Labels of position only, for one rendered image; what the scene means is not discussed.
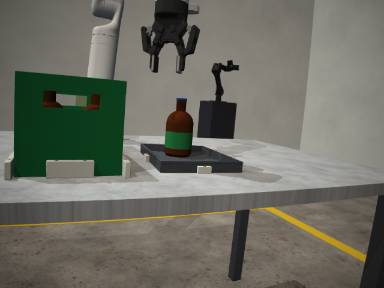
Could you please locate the green crate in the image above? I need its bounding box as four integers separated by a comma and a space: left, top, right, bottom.
14, 71, 127, 177

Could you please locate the brown glass bottle with green label and blue cap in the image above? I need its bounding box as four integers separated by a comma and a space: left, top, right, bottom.
164, 98, 193, 157

